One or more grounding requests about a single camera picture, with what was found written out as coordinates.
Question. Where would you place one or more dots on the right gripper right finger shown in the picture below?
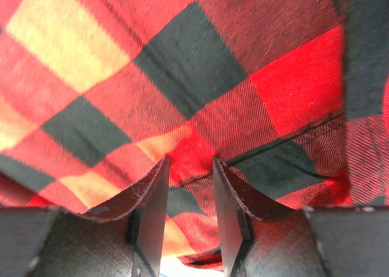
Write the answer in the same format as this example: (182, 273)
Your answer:
(262, 237)

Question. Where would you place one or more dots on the red black plaid shirt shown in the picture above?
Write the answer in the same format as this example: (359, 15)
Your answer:
(291, 94)

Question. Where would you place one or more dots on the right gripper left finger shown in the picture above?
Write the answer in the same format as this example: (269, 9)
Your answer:
(121, 237)

